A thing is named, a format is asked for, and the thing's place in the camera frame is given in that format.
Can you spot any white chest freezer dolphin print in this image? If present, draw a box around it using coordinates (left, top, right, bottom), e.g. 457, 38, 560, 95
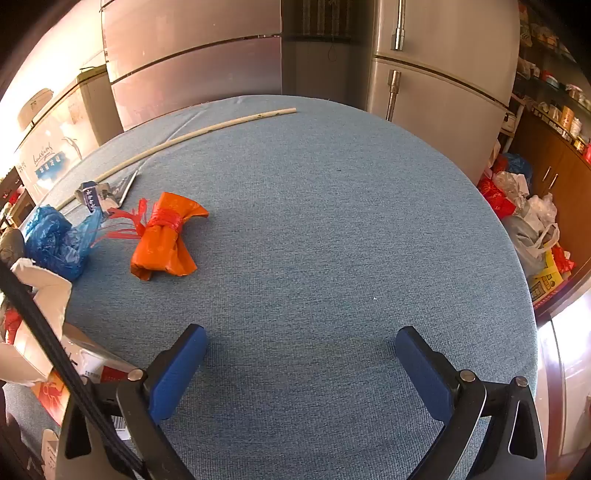
14, 69, 123, 197

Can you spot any red white cardboard box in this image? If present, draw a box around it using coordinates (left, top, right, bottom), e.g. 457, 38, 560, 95
31, 322, 141, 426

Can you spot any dark gripper cable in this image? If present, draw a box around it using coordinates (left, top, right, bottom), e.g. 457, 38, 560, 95
0, 263, 146, 478

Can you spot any thin grey metal tool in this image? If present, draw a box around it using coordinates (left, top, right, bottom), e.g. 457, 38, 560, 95
107, 170, 140, 209

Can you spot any blue plastic bag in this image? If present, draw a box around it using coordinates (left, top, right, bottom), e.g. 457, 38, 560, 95
23, 205, 102, 282

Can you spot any shelf of packaged goods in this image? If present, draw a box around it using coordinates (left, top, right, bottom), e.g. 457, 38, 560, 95
515, 0, 591, 162

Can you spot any silver refrigerator with seams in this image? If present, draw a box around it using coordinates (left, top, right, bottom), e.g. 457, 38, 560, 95
100, 0, 283, 132

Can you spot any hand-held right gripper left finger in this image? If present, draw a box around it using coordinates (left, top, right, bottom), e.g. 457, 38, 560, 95
58, 324, 208, 480

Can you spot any white crumpled paper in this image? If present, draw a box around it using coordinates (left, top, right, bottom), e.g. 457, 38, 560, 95
0, 257, 73, 387

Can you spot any yellow printed bag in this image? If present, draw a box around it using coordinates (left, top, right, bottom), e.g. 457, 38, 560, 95
530, 251, 576, 304

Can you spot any brown wooden cabinet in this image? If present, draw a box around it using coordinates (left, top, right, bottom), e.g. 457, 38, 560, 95
508, 111, 591, 315

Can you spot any red plastic bag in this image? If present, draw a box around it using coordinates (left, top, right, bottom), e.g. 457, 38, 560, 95
1, 308, 25, 346

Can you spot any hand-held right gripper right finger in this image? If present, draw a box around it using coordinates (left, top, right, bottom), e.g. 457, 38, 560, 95
396, 326, 546, 480

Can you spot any small blue white packet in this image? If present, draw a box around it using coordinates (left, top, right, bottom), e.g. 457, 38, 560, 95
75, 181, 116, 214

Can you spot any silver refrigerator with handles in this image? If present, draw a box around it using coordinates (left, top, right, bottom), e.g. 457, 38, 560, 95
367, 0, 520, 185

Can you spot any black plastic bag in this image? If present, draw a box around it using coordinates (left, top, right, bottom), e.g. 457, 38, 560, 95
0, 228, 27, 265

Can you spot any long pale stick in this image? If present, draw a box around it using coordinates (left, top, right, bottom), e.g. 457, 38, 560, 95
59, 107, 297, 206

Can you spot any pile of plastic bags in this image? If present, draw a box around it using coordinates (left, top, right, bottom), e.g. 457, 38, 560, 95
478, 152, 578, 278

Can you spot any orange plastic bag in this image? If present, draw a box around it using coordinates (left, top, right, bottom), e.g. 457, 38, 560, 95
92, 191, 209, 280

